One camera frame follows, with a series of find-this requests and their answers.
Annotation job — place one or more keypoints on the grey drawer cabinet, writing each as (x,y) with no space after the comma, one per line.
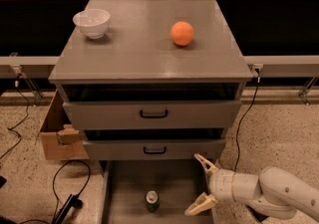
(137,61)

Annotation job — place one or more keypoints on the white ceramic bowl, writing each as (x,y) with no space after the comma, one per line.
(93,23)

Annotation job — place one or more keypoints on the green soda can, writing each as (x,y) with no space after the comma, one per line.
(152,200)

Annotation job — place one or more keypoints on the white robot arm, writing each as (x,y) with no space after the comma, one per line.
(274,192)

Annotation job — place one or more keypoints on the black power strip left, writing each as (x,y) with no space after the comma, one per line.
(73,201)

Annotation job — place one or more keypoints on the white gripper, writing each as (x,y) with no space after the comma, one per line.
(221,184)

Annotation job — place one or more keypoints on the grey middle drawer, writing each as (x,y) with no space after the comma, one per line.
(153,149)

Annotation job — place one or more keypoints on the grey drawer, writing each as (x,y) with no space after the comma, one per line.
(153,149)
(177,182)
(152,115)

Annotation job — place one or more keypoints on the grey top drawer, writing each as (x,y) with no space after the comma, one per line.
(152,115)

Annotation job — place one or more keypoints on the grey bottom drawer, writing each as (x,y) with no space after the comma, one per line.
(177,182)

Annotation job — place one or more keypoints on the cardboard box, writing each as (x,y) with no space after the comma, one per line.
(60,141)

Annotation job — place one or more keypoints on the orange fruit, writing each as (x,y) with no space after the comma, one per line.
(181,33)

